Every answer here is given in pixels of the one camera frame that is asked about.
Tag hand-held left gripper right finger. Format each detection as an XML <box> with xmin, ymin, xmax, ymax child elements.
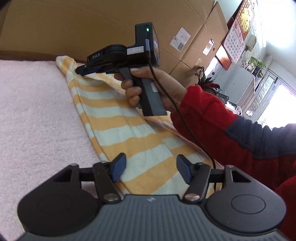
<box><xmin>176</xmin><ymin>154</ymin><xmax>252</xmax><ymax>203</ymax></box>

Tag red wall calendar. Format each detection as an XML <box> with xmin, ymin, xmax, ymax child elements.
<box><xmin>215</xmin><ymin>0</ymin><xmax>258</xmax><ymax>71</ymax></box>

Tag clear tape patch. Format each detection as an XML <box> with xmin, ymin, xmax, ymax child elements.
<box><xmin>202</xmin><ymin>39</ymin><xmax>215</xmax><ymax>56</ymax></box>

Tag wall electrical box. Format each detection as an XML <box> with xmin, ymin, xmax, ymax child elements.
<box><xmin>245</xmin><ymin>34</ymin><xmax>257</xmax><ymax>52</ymax></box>

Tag person's right hand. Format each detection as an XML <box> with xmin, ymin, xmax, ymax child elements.
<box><xmin>114</xmin><ymin>68</ymin><xmax>188</xmax><ymax>114</ymax></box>

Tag white label with square code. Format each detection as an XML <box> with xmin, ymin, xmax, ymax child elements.
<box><xmin>170</xmin><ymin>37</ymin><xmax>186</xmax><ymax>52</ymax></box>

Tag orange striped shirt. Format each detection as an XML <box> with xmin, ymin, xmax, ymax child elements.
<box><xmin>55</xmin><ymin>55</ymin><xmax>223</xmax><ymax>198</ymax></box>

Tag red-leaf potted plant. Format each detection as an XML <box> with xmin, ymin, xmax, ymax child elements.
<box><xmin>193</xmin><ymin>66</ymin><xmax>222</xmax><ymax>93</ymax></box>

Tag green potted plants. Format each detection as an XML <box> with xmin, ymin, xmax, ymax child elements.
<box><xmin>248</xmin><ymin>55</ymin><xmax>267</xmax><ymax>77</ymax></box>

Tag glass door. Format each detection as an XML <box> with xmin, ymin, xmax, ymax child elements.
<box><xmin>240</xmin><ymin>69</ymin><xmax>296</xmax><ymax>131</ymax></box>

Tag cardboard box with clear tape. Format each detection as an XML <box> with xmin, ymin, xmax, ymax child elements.
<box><xmin>171</xmin><ymin>2</ymin><xmax>230</xmax><ymax>81</ymax></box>

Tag white cabinet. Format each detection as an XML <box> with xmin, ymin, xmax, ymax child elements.
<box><xmin>231</xmin><ymin>67</ymin><xmax>258</xmax><ymax>112</ymax></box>

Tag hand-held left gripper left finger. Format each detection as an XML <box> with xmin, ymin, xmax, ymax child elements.
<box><xmin>52</xmin><ymin>153</ymin><xmax>127</xmax><ymax>204</ymax></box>

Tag white shipping label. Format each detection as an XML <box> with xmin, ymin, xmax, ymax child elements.
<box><xmin>176</xmin><ymin>27</ymin><xmax>191</xmax><ymax>43</ymax></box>

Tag large cardboard box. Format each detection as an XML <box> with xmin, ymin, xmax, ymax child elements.
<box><xmin>0</xmin><ymin>0</ymin><xmax>215</xmax><ymax>70</ymax></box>

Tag black cable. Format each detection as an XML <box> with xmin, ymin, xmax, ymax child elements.
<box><xmin>145</xmin><ymin>39</ymin><xmax>217</xmax><ymax>193</ymax></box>

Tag pink towel blanket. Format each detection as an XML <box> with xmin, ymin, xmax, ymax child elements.
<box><xmin>0</xmin><ymin>59</ymin><xmax>110</xmax><ymax>241</ymax></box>

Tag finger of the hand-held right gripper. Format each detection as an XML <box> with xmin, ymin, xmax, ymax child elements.
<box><xmin>75</xmin><ymin>65</ymin><xmax>107</xmax><ymax>76</ymax></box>

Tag person's right forearm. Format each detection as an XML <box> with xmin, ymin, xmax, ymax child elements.
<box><xmin>170</xmin><ymin>85</ymin><xmax>296</xmax><ymax>186</ymax></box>

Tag person's red torso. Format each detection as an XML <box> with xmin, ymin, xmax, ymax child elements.
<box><xmin>273</xmin><ymin>174</ymin><xmax>296</xmax><ymax>237</ymax></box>

